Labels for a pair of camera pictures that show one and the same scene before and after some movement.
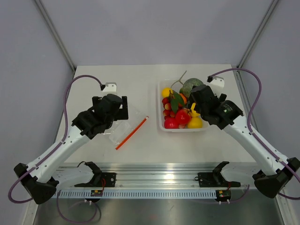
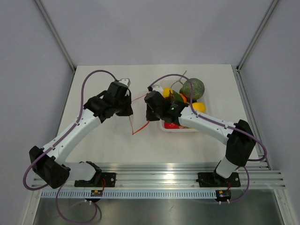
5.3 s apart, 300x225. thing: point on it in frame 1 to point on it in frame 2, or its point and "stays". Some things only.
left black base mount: x=109 y=178 stays
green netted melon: x=188 y=85 stays
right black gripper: x=221 y=98 to x=149 y=116
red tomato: x=171 y=123 stays
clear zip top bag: x=121 y=130 to x=138 y=119
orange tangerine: x=184 y=98 stays
